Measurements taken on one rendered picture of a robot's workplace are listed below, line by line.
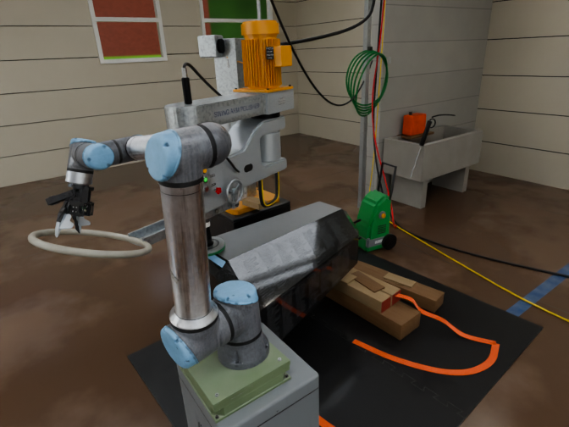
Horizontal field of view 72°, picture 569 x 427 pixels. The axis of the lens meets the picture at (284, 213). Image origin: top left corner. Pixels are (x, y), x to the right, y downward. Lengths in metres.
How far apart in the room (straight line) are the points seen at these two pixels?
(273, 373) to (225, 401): 0.18
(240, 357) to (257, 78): 1.70
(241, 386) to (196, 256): 0.51
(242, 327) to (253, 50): 1.72
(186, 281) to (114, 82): 7.28
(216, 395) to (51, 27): 7.33
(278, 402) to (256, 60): 1.89
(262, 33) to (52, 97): 5.98
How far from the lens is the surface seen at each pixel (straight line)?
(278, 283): 2.38
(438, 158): 5.26
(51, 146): 8.18
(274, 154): 2.64
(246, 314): 1.36
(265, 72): 2.53
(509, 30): 6.94
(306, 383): 1.52
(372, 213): 3.99
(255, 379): 1.42
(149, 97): 8.45
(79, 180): 1.63
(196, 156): 1.00
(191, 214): 1.05
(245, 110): 2.33
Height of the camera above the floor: 1.94
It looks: 22 degrees down
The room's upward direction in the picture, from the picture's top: 2 degrees counter-clockwise
